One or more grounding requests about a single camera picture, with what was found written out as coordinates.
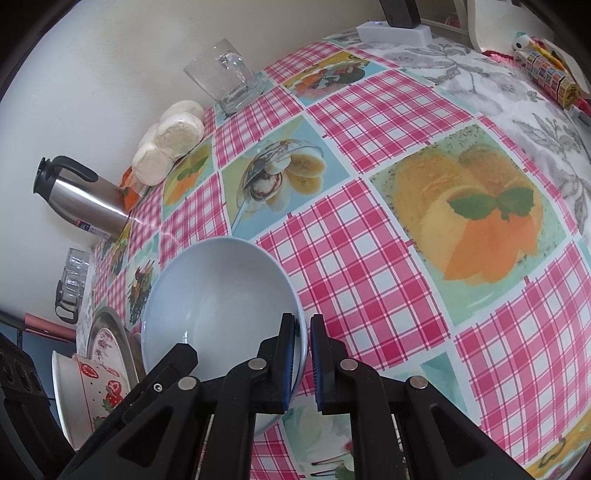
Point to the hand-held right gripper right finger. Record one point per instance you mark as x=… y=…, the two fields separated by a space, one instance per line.
x=316 y=369

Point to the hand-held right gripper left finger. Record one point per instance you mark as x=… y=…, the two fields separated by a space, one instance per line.
x=290 y=369

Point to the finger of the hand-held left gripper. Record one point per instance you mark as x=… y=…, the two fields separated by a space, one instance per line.
x=157 y=386

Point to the white square bowl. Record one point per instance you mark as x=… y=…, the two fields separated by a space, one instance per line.
x=67 y=401

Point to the stainless steel plate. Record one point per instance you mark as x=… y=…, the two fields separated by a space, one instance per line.
x=121 y=330

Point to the pink floral plate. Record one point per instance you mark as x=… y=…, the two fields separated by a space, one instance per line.
x=104 y=344

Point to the pale round bowl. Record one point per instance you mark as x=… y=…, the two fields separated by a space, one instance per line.
x=217 y=295

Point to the dark blue cabinet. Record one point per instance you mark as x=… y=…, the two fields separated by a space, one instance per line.
x=46 y=350

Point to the pink board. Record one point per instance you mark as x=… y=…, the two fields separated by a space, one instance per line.
x=46 y=325

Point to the glass teapot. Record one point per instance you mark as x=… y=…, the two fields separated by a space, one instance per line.
x=67 y=304

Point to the small glass cup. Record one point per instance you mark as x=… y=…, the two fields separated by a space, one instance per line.
x=79 y=258
x=76 y=274

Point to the orange snack packet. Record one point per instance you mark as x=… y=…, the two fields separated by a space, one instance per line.
x=129 y=194

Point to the stainless steel thermos jug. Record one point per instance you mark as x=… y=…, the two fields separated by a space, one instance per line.
x=83 y=198

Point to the bag of steamed buns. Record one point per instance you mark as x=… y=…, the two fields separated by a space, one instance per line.
x=171 y=134

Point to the glass mug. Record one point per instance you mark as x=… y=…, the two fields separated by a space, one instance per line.
x=217 y=74

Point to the white power strip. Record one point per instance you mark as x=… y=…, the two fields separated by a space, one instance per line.
x=392 y=34

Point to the black charger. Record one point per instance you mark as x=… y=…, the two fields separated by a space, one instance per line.
x=401 y=14

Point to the colourful roll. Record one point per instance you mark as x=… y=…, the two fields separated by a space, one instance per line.
x=549 y=74

